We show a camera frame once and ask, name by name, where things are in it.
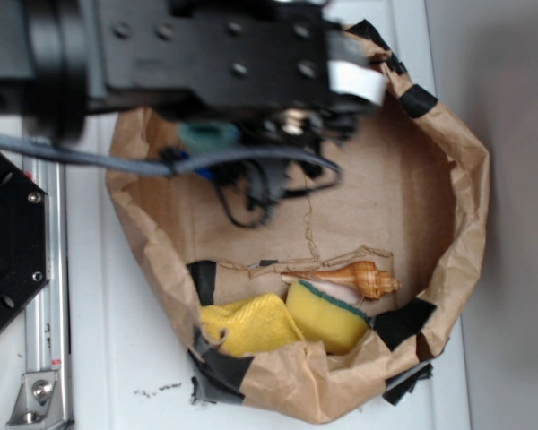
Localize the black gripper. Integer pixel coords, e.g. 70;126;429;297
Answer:
96;1;384;121

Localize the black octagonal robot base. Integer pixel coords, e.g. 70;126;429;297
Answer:
0;152;48;334

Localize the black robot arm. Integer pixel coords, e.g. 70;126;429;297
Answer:
0;1;386;142

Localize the light blue cloth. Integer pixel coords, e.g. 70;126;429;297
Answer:
178;123;240;154

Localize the yellow knitted cloth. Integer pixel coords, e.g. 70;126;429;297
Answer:
200;293;306;357

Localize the crumpled brown paper bag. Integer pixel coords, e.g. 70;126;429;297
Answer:
106;21;490;424

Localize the orange spiral seashell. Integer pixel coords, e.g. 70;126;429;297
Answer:
282;261;401;307

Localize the yellow sponge with green back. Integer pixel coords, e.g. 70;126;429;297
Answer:
285;279;370;355

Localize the grey braided cable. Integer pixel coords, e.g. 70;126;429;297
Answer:
0;130;342;185

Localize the aluminium extrusion rail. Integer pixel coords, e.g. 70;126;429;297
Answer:
6;142;76;430

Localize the metal corner bracket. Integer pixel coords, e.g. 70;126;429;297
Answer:
5;371;64;429

